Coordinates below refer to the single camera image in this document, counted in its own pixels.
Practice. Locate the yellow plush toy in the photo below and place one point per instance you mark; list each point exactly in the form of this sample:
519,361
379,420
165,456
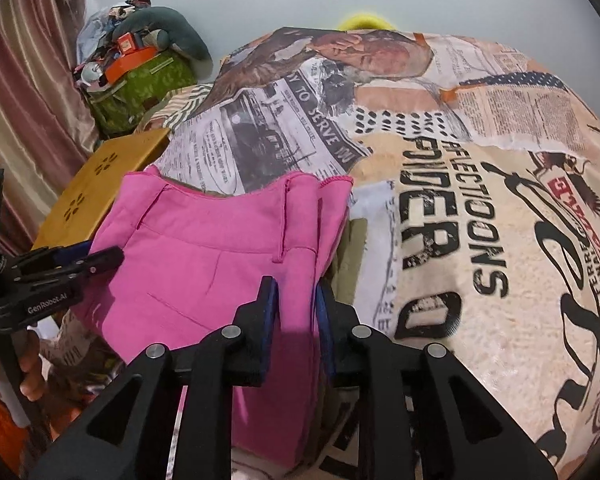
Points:
365,20

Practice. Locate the grey plush toy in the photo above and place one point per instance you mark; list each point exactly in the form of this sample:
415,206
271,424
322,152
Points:
180,30

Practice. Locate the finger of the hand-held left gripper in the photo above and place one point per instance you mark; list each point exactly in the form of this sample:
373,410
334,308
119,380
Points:
105,260
75,249

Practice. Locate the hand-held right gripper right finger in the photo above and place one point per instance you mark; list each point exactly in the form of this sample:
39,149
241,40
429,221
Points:
324,320

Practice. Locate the white plastic tube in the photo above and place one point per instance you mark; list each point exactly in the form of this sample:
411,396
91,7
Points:
10,402

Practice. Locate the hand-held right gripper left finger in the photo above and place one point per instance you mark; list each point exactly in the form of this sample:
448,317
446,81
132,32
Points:
270,312

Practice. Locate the newspaper print blanket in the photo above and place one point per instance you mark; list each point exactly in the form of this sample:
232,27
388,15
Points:
480,220

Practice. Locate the green patterned bag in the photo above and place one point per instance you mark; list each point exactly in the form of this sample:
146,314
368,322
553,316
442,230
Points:
145,90

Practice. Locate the striped beige cloth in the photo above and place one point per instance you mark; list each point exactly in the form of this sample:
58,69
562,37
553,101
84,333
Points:
180,107

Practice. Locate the olive green garment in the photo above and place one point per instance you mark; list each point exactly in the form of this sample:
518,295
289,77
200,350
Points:
351,245

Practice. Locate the orange box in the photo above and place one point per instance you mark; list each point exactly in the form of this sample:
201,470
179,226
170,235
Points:
130,62

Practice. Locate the pink pants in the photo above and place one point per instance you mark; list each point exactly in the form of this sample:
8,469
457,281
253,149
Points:
205,270

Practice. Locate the person's left hand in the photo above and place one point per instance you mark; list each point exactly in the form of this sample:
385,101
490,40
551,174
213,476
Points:
30,365

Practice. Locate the pile of crumpled packets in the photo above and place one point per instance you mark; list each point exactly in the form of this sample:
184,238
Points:
105,35

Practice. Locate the striped pink brown curtain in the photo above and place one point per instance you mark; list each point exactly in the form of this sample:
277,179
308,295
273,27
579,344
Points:
25,70

